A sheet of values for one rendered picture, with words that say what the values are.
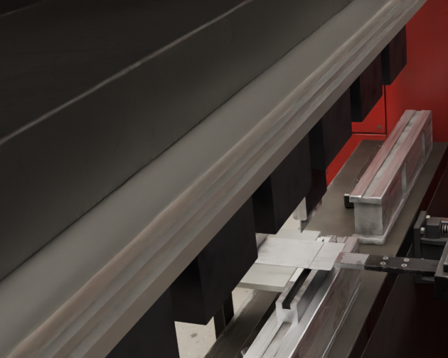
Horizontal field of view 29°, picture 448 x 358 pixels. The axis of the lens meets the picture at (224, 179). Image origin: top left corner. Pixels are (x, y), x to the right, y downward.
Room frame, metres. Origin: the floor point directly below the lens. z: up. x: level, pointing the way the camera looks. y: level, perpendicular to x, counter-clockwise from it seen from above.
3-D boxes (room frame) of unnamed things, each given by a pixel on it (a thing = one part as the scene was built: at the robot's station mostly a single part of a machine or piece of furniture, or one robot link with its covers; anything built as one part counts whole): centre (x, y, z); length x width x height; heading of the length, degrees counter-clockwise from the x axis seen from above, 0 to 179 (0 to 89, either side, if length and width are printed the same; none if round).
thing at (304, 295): (1.10, -0.11, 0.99); 0.20 x 0.03 x 0.03; 155
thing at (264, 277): (1.19, 0.01, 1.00); 0.26 x 0.18 x 0.01; 65
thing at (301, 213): (1.13, -0.12, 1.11); 0.10 x 0.02 x 0.10; 155
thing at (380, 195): (1.63, -0.35, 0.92); 0.50 x 0.06 x 0.10; 155
